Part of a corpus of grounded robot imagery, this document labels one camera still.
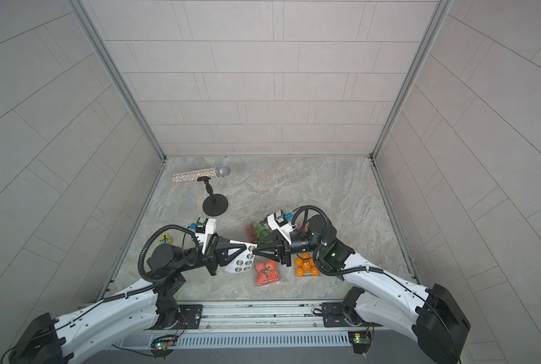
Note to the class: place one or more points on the circuit board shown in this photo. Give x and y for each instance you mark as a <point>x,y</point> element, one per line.
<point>361,342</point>
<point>163,346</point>

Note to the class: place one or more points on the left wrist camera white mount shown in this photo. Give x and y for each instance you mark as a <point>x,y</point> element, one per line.
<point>204,230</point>

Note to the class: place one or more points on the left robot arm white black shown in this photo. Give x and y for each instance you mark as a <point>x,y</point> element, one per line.
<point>146,304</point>

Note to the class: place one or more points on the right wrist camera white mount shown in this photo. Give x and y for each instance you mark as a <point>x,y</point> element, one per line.
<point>280,221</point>

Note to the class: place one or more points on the right circuit board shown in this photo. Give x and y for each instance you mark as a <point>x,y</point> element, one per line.
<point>361,342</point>

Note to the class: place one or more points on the yellow round toy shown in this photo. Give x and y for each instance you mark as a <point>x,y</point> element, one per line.
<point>166,239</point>

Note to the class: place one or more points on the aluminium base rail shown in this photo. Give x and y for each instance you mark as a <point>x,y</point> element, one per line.
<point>236,325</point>

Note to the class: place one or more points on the black microphone stand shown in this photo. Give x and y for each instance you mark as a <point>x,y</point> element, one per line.
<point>215,204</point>

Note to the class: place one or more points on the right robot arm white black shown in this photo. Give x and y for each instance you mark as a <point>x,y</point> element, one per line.
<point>429,316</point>

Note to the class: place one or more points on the clear grape box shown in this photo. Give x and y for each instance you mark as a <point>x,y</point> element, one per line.
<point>257,231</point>

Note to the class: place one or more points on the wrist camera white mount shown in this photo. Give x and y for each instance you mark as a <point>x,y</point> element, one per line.
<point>204,230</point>
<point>280,221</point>

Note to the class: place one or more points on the clear orange fruit box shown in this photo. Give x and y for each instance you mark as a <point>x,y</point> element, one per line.
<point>305,266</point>

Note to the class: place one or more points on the glitter microphone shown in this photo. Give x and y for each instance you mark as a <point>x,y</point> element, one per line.
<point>219,171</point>

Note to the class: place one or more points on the white sticker sheet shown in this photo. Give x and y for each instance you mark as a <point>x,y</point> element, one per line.
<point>241,257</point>

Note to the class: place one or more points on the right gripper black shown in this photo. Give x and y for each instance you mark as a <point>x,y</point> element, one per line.
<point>286,249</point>

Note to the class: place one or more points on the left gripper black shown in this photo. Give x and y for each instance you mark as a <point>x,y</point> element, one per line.
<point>216,254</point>

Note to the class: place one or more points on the clear red fruit box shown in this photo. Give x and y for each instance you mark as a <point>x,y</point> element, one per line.
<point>266,272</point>

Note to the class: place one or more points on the left circuit board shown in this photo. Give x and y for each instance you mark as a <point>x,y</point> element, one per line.
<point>163,346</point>

